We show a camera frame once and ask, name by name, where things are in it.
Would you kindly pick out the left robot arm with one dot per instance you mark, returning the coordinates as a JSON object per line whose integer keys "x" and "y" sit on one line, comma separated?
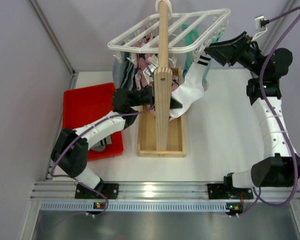
{"x": 70, "y": 151}

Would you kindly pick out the grey sock black stripes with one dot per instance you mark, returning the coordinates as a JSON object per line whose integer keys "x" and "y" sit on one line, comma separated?
{"x": 102, "y": 144}

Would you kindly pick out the teal patterned sock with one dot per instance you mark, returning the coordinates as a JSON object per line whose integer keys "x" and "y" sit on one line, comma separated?
{"x": 189, "y": 39}

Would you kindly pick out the wooden stand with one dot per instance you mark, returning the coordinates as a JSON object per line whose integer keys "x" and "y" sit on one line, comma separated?
{"x": 157, "y": 136}

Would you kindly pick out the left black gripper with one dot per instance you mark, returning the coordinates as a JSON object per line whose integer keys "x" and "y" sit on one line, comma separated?
{"x": 149, "y": 95}

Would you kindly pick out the red plastic tray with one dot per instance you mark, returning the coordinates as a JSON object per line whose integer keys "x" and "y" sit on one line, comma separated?
{"x": 85, "y": 105}

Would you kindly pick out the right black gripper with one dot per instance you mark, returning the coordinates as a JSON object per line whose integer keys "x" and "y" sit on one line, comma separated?
{"x": 236, "y": 52}

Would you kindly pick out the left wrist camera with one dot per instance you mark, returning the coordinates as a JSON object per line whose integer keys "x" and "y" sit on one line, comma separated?
{"x": 148, "y": 73}

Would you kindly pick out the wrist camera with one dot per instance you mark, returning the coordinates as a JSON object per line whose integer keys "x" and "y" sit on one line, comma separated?
{"x": 148, "y": 73}
{"x": 260, "y": 26}

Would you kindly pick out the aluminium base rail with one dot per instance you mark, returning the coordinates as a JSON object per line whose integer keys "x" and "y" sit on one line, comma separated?
{"x": 211, "y": 197}

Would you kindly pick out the blue grey sock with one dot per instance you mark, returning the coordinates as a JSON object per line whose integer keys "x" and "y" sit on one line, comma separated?
{"x": 124, "y": 70}

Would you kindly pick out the white clip sock hanger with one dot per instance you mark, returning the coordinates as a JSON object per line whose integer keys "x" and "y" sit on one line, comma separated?
{"x": 143, "y": 37}

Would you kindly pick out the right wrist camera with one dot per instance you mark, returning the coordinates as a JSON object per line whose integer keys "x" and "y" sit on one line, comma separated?
{"x": 260, "y": 26}

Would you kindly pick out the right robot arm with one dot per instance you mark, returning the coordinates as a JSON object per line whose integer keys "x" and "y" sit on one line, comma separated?
{"x": 280, "y": 166}

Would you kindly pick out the pink patterned sock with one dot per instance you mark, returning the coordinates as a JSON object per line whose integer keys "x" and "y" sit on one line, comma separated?
{"x": 175, "y": 83}
{"x": 143, "y": 61}

